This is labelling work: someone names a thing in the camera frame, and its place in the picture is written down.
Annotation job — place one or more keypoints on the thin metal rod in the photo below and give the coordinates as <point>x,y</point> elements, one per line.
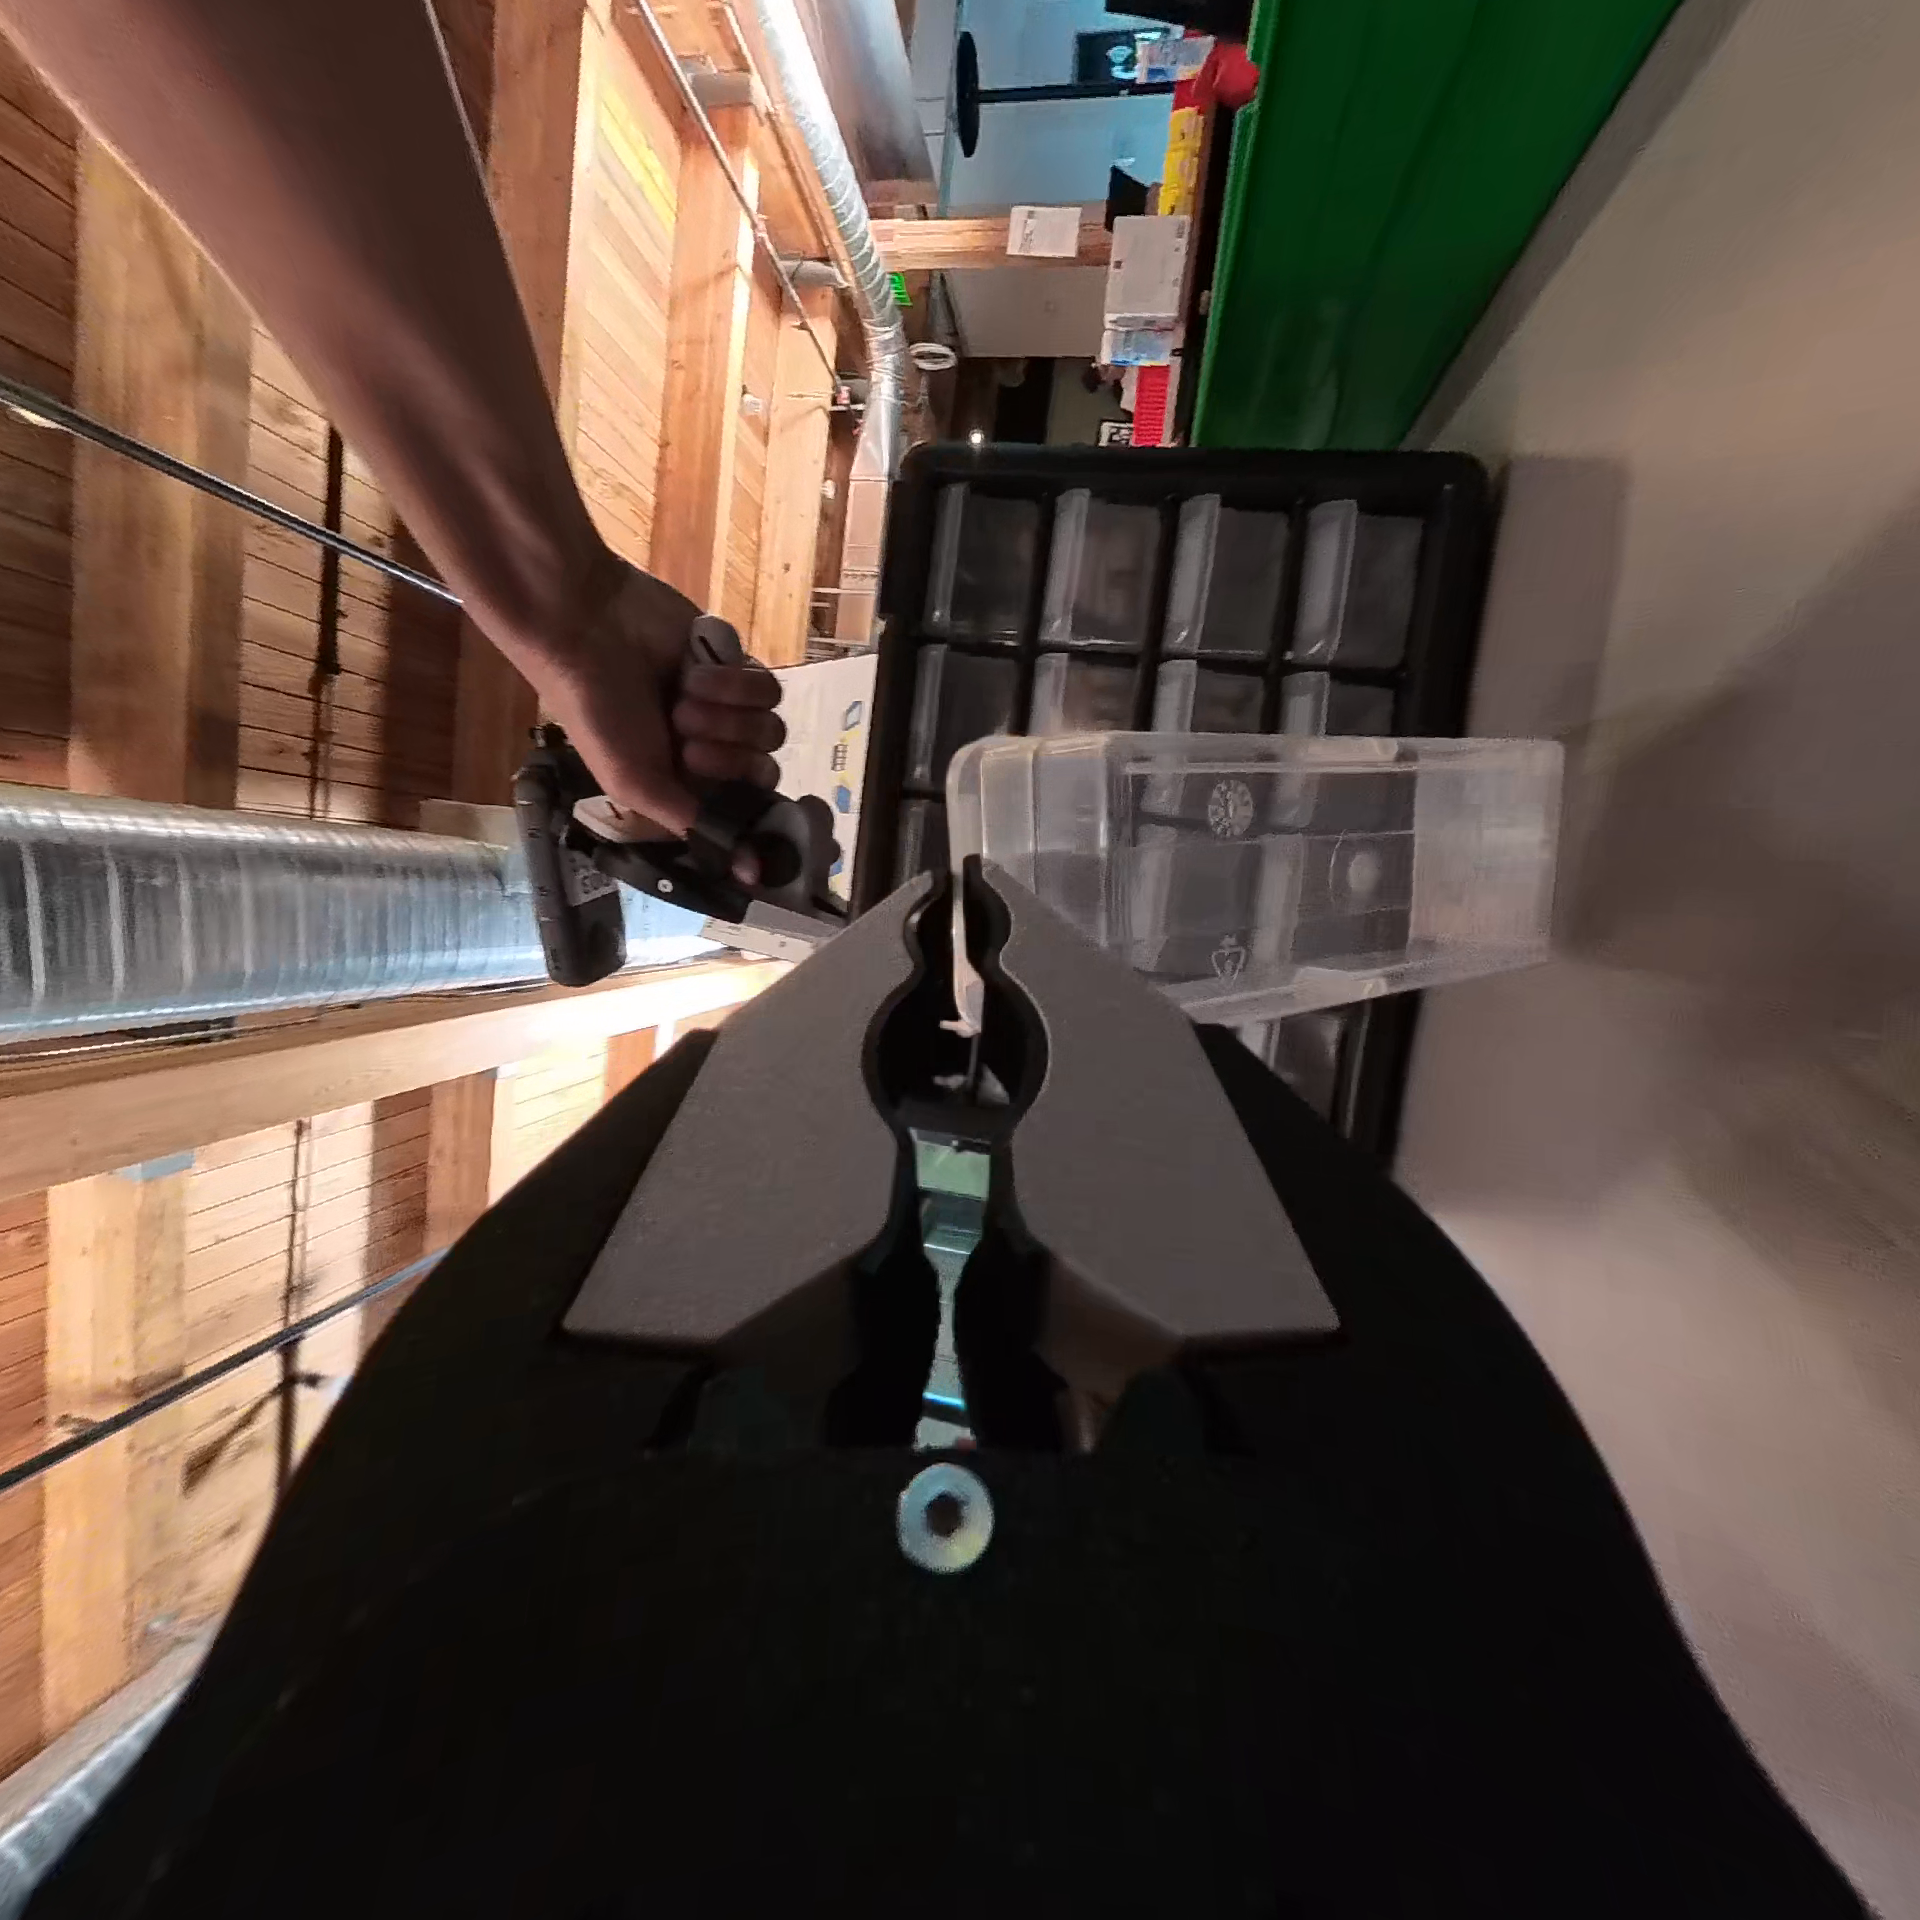
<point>225,488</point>

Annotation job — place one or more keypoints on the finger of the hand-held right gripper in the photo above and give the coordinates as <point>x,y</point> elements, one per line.
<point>780,933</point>

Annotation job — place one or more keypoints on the green plastic bin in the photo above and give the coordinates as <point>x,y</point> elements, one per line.
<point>1351,226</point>

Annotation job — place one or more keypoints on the rows of clear cabinet drawers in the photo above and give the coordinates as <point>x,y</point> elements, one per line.
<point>1112,572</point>

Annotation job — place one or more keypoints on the black drawer cabinet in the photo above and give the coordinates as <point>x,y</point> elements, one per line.
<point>1200,467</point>

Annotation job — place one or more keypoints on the person's right forearm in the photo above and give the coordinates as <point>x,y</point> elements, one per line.
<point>375,302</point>

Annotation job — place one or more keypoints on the white cardboard box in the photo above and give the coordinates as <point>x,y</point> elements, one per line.
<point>1151,270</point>

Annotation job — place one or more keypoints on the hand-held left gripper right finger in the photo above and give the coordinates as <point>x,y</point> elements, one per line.
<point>1157,1156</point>

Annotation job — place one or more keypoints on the slim silver ventilation duct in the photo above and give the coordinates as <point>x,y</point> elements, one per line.
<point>855,239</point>

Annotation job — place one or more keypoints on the white printed board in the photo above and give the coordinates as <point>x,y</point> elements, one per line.
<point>823,751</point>

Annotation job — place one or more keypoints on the large silver ventilation duct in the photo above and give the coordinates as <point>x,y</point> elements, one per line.
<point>225,915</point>

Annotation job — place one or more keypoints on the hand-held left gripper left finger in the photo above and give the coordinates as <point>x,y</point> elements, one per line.
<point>720,1170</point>

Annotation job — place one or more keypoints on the clear plastic drawer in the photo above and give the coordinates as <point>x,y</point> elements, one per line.
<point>1351,869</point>

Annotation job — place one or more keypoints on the person's right hand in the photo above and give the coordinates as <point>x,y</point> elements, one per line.
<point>631,707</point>

